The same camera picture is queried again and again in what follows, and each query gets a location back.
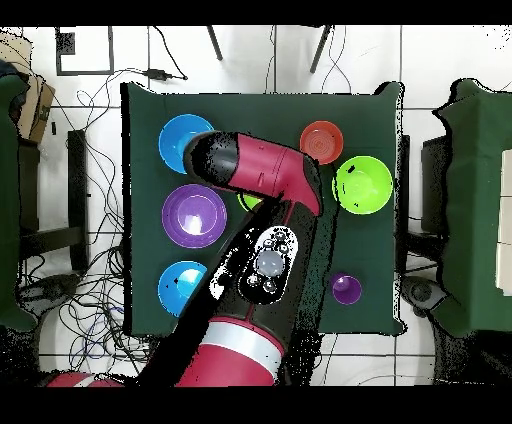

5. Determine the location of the green plastic bowl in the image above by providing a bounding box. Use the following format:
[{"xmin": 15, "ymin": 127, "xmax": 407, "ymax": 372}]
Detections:
[
  {"xmin": 236, "ymin": 192, "xmax": 265, "ymax": 213},
  {"xmin": 331, "ymin": 155, "xmax": 394, "ymax": 216}
]

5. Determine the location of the small orange plastic bowl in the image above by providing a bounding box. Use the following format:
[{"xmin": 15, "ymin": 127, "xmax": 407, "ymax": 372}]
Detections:
[{"xmin": 299, "ymin": 120, "xmax": 345, "ymax": 166}]

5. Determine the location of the purple plastic bowl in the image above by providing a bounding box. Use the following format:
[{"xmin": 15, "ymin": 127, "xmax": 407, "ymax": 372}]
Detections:
[{"xmin": 161, "ymin": 183, "xmax": 228, "ymax": 250}]

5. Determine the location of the dark green tablecloth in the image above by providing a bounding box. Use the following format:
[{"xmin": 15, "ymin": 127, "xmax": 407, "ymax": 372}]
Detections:
[
  {"xmin": 0, "ymin": 73, "xmax": 39, "ymax": 333},
  {"xmin": 433, "ymin": 78, "xmax": 512, "ymax": 337},
  {"xmin": 120, "ymin": 81, "xmax": 405, "ymax": 335}
]

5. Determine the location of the blue plastic bowl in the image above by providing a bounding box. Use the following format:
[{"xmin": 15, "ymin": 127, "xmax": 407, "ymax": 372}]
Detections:
[
  {"xmin": 158, "ymin": 113, "xmax": 216, "ymax": 176},
  {"xmin": 157, "ymin": 260, "xmax": 209, "ymax": 318}
]

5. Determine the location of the purple plastic cup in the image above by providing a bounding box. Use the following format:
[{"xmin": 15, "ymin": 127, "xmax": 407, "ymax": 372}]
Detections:
[{"xmin": 330, "ymin": 272, "xmax": 363, "ymax": 306}]

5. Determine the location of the black power adapter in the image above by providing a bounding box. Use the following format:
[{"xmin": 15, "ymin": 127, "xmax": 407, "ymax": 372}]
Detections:
[{"xmin": 142, "ymin": 68, "xmax": 189, "ymax": 81}]

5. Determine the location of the black stand leg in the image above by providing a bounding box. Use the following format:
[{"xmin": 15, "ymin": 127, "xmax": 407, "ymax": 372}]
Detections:
[
  {"xmin": 206, "ymin": 25, "xmax": 224, "ymax": 62},
  {"xmin": 309, "ymin": 25, "xmax": 334, "ymax": 75}
]

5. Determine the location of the grey wheeled base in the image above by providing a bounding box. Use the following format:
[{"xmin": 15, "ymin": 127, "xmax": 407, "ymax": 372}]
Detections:
[{"xmin": 400, "ymin": 274, "xmax": 446, "ymax": 318}]

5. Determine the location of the grey base with black knob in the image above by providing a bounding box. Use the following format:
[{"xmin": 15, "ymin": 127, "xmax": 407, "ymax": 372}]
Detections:
[{"xmin": 17, "ymin": 273, "xmax": 83, "ymax": 317}]

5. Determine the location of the cardboard box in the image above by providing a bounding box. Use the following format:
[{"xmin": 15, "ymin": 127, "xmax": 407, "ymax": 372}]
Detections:
[{"xmin": 0, "ymin": 31, "xmax": 56, "ymax": 144}]

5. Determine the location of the black cable bundle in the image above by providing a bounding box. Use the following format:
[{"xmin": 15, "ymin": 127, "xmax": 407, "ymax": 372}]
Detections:
[{"xmin": 17, "ymin": 89, "xmax": 153, "ymax": 379}]

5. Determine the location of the black metal frame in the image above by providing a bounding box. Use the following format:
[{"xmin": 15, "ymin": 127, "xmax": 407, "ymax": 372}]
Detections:
[
  {"xmin": 420, "ymin": 135, "xmax": 451, "ymax": 237},
  {"xmin": 17, "ymin": 129, "xmax": 90, "ymax": 273}
]

